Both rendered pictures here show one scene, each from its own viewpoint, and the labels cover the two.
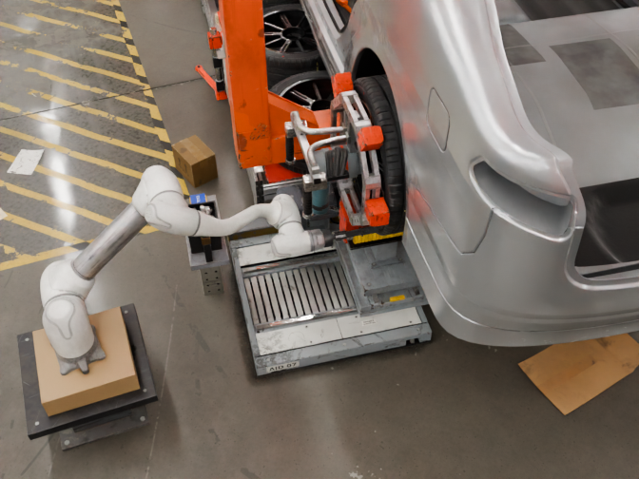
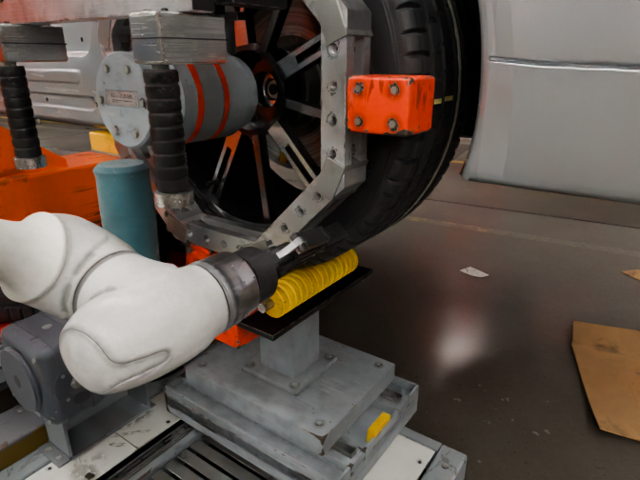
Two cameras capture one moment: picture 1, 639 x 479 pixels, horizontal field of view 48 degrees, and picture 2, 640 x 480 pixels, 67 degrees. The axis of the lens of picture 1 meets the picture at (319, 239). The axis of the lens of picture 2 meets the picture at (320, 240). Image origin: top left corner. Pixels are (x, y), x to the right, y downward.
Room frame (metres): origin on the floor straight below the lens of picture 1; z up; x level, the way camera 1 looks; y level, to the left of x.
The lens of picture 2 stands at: (1.56, 0.27, 0.91)
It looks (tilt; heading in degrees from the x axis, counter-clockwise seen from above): 21 degrees down; 319
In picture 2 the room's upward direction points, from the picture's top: straight up
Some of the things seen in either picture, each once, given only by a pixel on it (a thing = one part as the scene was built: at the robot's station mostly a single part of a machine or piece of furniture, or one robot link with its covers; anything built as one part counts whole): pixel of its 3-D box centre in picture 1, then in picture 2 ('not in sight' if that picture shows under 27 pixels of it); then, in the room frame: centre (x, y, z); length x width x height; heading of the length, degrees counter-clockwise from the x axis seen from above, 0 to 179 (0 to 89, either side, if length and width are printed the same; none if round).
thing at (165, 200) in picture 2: (307, 201); (168, 135); (2.08, 0.05, 0.83); 0.04 x 0.04 x 0.16
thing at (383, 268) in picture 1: (384, 239); (289, 330); (2.34, -0.31, 0.32); 0.40 x 0.30 x 0.28; 14
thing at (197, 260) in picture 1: (203, 231); not in sight; (2.29, 0.53, 0.44); 0.43 x 0.17 x 0.03; 14
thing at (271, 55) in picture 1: (293, 47); not in sight; (3.90, 0.16, 0.39); 0.66 x 0.66 x 0.24
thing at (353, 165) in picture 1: (337, 162); (182, 96); (2.28, -0.07, 0.85); 0.21 x 0.14 x 0.14; 104
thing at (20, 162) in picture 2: (289, 147); (20, 114); (2.41, 0.13, 0.83); 0.04 x 0.04 x 0.16
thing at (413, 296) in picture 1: (381, 266); (291, 397); (2.34, -0.31, 0.13); 0.50 x 0.36 x 0.10; 14
